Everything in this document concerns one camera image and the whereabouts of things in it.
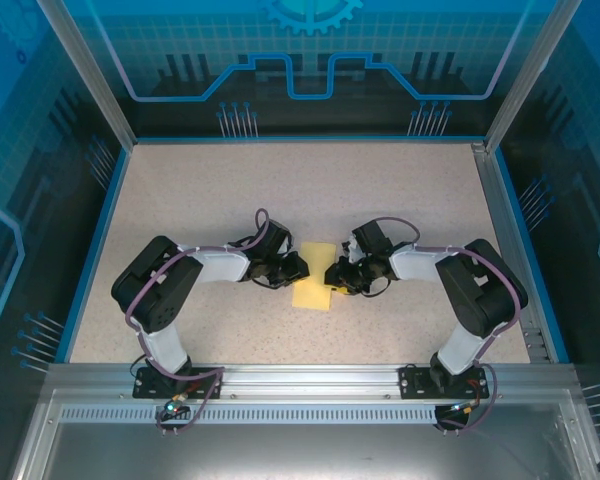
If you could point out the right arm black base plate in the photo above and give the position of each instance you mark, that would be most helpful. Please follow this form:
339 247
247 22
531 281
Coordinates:
412 382

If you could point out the long aluminium mounting rail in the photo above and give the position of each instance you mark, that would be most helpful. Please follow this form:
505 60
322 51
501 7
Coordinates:
305 382

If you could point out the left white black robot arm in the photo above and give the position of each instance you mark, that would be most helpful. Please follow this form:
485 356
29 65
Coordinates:
220 265

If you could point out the grey metal sheet shelf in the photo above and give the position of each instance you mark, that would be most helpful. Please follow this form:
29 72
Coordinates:
305 455

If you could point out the blue table border strip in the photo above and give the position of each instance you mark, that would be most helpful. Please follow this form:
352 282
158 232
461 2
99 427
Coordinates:
101 225
528 250

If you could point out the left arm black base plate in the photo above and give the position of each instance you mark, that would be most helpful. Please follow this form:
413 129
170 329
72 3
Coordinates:
147 385

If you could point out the aluminium frame post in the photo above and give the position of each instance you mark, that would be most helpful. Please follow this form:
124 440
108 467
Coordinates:
525 75
92 75

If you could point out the aluminium side rail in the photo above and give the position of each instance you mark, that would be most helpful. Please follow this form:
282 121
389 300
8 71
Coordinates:
495 190

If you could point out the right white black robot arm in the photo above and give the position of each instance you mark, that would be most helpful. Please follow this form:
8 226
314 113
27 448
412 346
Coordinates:
415 262

